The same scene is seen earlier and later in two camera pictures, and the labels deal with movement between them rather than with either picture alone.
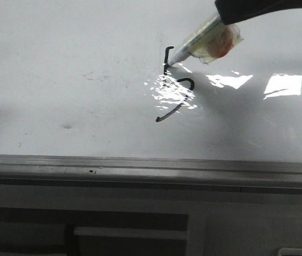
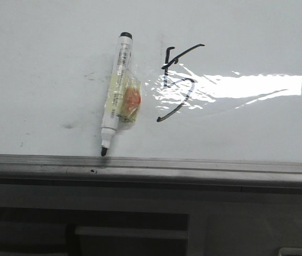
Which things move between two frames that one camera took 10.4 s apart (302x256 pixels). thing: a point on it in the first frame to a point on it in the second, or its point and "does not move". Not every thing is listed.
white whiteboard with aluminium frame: (78, 94) does not move
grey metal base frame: (150, 220) does not move
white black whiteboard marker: (213, 39) to (124, 96)
